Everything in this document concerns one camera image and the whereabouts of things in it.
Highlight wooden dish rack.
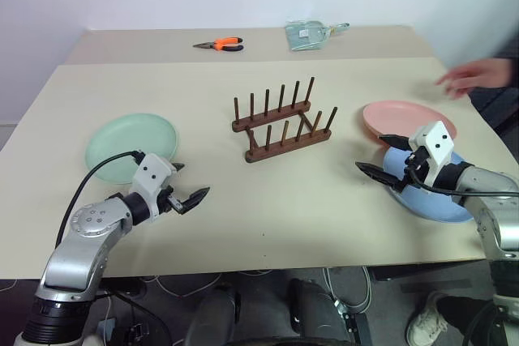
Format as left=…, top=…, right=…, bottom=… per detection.
left=231, top=75, right=340, bottom=164

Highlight person's dark trouser leg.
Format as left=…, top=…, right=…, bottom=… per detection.
left=436, top=295, right=499, bottom=325

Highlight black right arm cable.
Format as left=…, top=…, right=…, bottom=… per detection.
left=405, top=159, right=519, bottom=199

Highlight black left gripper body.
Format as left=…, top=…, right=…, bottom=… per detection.
left=157, top=185, right=188, bottom=216

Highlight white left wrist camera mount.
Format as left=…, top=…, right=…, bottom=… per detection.
left=129, top=153, right=178, bottom=224

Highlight person's bare hand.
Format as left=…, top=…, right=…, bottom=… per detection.
left=435, top=58, right=514, bottom=100

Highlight orange handled pliers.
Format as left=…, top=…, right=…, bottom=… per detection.
left=192, top=36, right=245, bottom=53

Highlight dark rounded shape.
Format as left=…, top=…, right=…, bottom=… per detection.
left=286, top=278, right=354, bottom=345

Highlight light blue plate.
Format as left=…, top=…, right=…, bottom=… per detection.
left=382, top=146, right=475, bottom=224

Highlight white floor cable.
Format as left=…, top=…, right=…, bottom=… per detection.
left=140, top=271, right=225, bottom=299
left=322, top=267, right=372, bottom=315

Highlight pale green plate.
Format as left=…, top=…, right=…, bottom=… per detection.
left=84, top=113, right=180, bottom=185

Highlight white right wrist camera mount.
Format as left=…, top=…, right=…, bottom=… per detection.
left=407, top=121, right=455, bottom=190

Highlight dark table frame bar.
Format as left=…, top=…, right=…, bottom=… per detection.
left=371, top=259, right=492, bottom=283

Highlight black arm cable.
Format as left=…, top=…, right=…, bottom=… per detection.
left=54, top=150, right=147, bottom=250
left=405, top=159, right=519, bottom=199

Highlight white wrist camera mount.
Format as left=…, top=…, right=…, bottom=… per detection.
left=129, top=153, right=178, bottom=224
left=407, top=121, right=455, bottom=190

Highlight white sneaker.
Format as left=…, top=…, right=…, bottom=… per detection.
left=406, top=291, right=449, bottom=345

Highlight pink plate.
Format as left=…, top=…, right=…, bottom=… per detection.
left=362, top=100, right=458, bottom=145

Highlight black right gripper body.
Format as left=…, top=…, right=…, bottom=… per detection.
left=400, top=146, right=431, bottom=192

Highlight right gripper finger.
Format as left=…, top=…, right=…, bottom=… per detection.
left=377, top=134, right=413, bottom=152
left=355, top=161, right=407, bottom=194

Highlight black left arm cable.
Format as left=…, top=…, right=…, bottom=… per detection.
left=54, top=150, right=147, bottom=250

